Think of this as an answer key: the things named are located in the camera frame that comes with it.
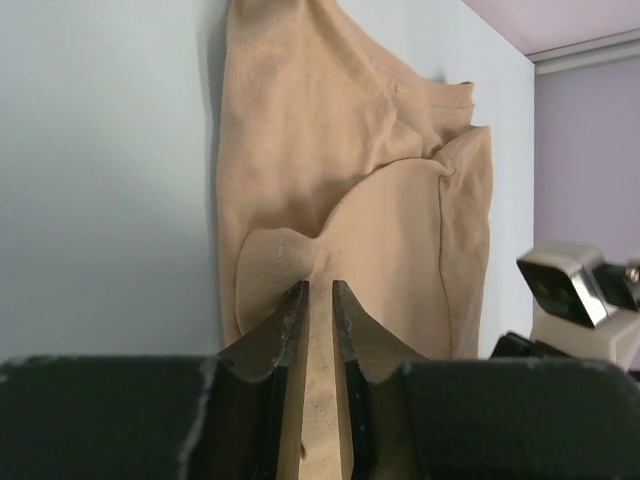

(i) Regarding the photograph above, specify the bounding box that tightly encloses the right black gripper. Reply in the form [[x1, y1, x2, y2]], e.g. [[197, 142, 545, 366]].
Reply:
[[490, 331, 570, 359]]

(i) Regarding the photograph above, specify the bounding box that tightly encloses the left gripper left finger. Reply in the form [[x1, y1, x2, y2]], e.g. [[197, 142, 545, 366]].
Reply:
[[1, 282, 309, 479]]

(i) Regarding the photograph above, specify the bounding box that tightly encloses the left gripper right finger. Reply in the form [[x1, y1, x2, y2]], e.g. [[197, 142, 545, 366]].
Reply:
[[332, 281, 639, 479]]

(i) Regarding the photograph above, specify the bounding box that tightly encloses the right aluminium corner post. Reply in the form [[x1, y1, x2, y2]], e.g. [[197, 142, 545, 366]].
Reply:
[[528, 39, 639, 64]]

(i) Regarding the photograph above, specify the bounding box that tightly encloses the beige t shirt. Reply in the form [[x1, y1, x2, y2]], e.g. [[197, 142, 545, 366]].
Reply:
[[216, 1, 493, 479]]

